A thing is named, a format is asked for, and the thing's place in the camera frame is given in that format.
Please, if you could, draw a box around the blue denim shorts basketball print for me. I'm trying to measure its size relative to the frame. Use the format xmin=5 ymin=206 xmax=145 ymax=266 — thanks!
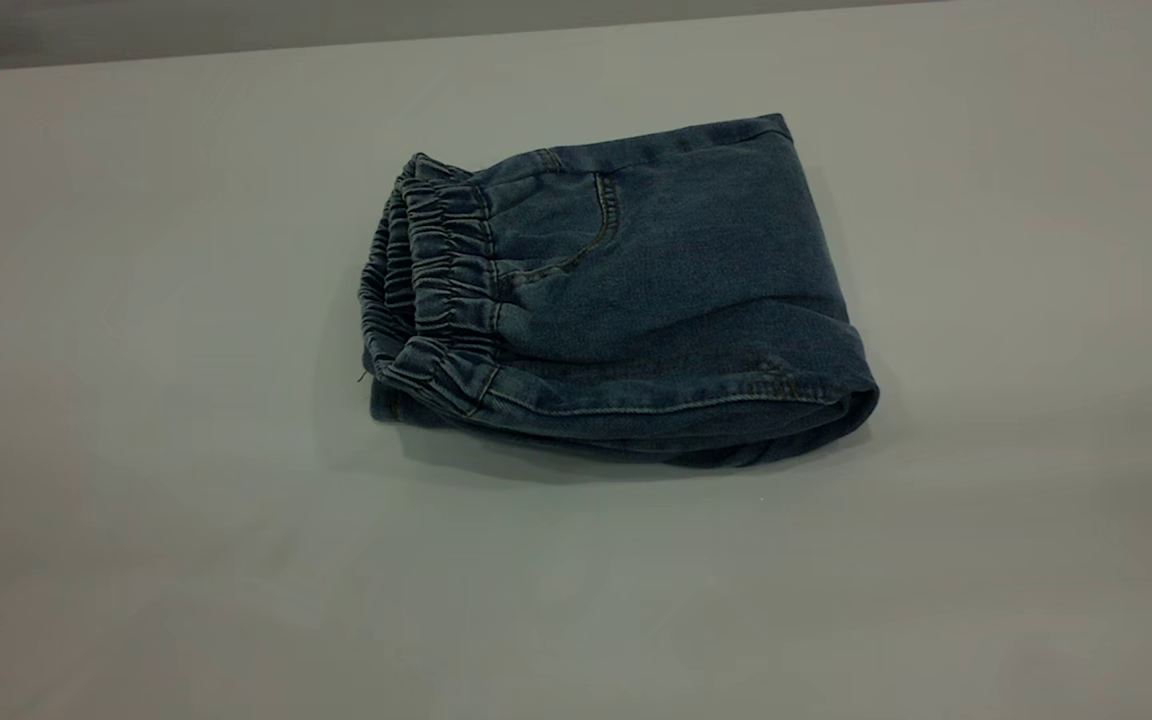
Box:
xmin=358 ymin=113 xmax=880 ymax=469

